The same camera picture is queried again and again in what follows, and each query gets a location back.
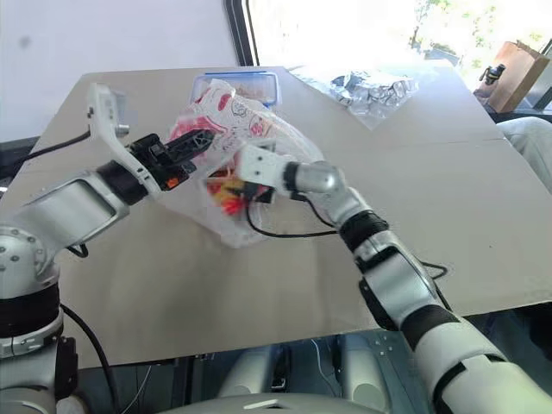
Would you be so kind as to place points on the crumpled clear plastic bag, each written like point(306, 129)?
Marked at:
point(375, 92)

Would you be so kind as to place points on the grey rounded robot leg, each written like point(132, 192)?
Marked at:
point(250, 366)
point(371, 366)

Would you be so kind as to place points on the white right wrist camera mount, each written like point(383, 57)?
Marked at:
point(259, 161)

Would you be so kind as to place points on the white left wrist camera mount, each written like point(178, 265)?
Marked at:
point(105, 114)

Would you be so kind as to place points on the grey robot torso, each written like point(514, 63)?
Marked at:
point(293, 403)

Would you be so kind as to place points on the black and yellow small object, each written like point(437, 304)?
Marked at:
point(493, 74)

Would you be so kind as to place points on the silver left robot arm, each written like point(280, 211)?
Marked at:
point(73, 207)

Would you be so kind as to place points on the clear container with blue lid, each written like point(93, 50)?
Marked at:
point(254, 84)

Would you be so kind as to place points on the light grey fabric bulk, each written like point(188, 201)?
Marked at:
point(532, 142)

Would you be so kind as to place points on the black window frame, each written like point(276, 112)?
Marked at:
point(246, 30)

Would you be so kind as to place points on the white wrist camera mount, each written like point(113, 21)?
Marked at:
point(259, 161)
point(105, 114)

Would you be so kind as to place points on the brown paper bag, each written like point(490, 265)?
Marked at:
point(519, 73)

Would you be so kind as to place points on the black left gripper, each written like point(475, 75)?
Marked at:
point(157, 157)

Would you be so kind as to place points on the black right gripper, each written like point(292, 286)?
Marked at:
point(264, 195)

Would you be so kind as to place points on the printed clear plastic bag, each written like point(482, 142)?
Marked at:
point(241, 116)

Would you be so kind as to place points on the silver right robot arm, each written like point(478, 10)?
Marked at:
point(401, 280)

